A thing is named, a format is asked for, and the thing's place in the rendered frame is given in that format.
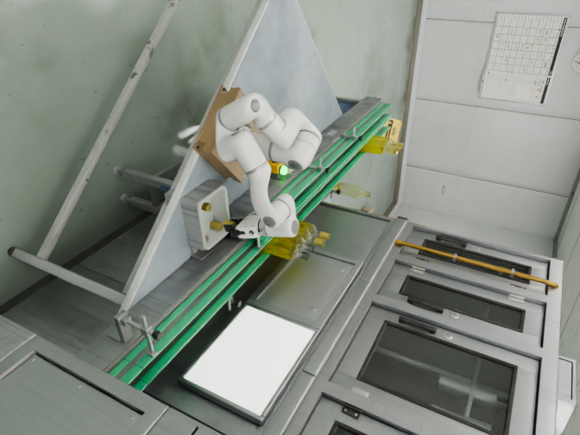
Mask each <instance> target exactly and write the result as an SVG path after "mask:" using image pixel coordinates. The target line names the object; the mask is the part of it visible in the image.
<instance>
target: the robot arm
mask: <svg viewBox="0 0 580 435"><path fill-rule="evenodd" d="M253 120H254V124H255V126H256V127H257V128H258V129H259V130H260V131H261V132H262V133H263V134H260V133H255V132H251V131H250V129H249V128H248V127H245V126H243V125H245V124H247V123H250V122H252V121H253ZM242 126H243V127H242ZM240 127H241V128H240ZM237 128H240V129H239V130H238V131H236V129H237ZM321 140H322V136H321V134H320V132H319V131H318V129H317V128H316V127H315V126H314V125H313V124H312V122H311V121H310V120H309V119H308V118H307V117H306V116H305V115H304V114H303V113H302V112H301V111H300V110H298V109H296V108H294V107H286V108H284V109H283V110H282V111H281V112H280V114H279V115H278V114H277V113H276V112H275V111H274V110H273V109H272V107H271V106H270V105H269V103H268V101H267V100H266V98H265V97H263V95H261V94H260V93H257V92H251V93H249V94H247V95H245V96H243V97H241V98H239V99H237V100H235V101H234V102H232V103H230V104H228V105H226V106H225V107H223V108H221V109H219V110H218V111H217V115H216V148H217V153H218V155H219V157H220V159H221V160H222V161H225V162H232V161H235V160H237V161H238V162H239V164H240V165H241V167H242V169H243V171H244V172H245V173H246V175H247V176H248V178H249V189H250V197H251V201H252V205H253V207H254V209H255V211H256V213H257V215H249V216H247V217H246V218H239V219H237V218H231V219H230V221H234V222H236V225H232V224H225V225H224V228H225V231H226V232H232V233H231V234H232V236H238V235H239V238H255V237H260V236H274V237H295V236H297V234H298V232H299V221H298V219H297V218H296V211H295V203H294V201H293V198H292V197H291V196H290V195H289V194H287V193H282V194H280V195H279V196H278V197H277V198H276V199H275V200H274V201H273V202H272V203H271V204H270V202H269V199H268V182H269V178H270V174H271V166H270V165H269V164H268V161H275V162H279V163H282V164H285V165H287V166H290V167H292V168H294V169H297V170H304V169H306V168H307V167H308V166H309V165H310V164H311V162H312V159H313V157H314V155H315V154H316V151H317V149H318V146H319V144H320V143H321ZM267 160H268V161H267ZM235 228H236V229H237V230H235Z"/></svg>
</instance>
